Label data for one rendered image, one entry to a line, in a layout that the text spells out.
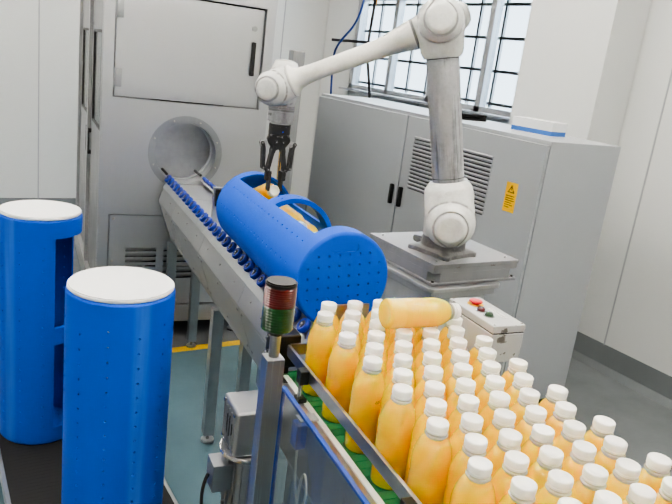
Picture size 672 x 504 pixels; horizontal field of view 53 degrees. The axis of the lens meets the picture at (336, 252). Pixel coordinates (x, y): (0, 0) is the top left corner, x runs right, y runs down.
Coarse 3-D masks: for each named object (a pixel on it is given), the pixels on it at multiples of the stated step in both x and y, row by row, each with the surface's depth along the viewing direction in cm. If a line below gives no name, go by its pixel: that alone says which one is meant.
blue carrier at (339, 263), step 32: (224, 192) 254; (256, 192) 234; (224, 224) 251; (256, 224) 218; (288, 224) 201; (320, 224) 234; (256, 256) 216; (288, 256) 191; (320, 256) 184; (352, 256) 188; (384, 256) 193; (320, 288) 187; (352, 288) 191; (384, 288) 196
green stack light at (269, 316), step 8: (264, 312) 131; (272, 312) 130; (280, 312) 129; (288, 312) 130; (264, 320) 131; (272, 320) 130; (280, 320) 130; (288, 320) 131; (264, 328) 131; (272, 328) 130; (280, 328) 130; (288, 328) 131
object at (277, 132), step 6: (270, 126) 232; (276, 126) 231; (282, 126) 231; (288, 126) 233; (270, 132) 233; (276, 132) 232; (282, 132) 232; (288, 132) 233; (270, 138) 233; (276, 138) 234; (282, 138) 235; (288, 138) 236; (270, 144) 234
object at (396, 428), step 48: (384, 384) 140; (480, 384) 143; (384, 432) 128; (480, 432) 120; (528, 432) 125; (384, 480) 130; (432, 480) 116; (480, 480) 105; (576, 480) 114; (624, 480) 111
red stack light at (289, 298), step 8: (264, 288) 131; (272, 288) 129; (296, 288) 131; (264, 296) 130; (272, 296) 129; (280, 296) 129; (288, 296) 129; (296, 296) 132; (264, 304) 131; (272, 304) 129; (280, 304) 129; (288, 304) 130
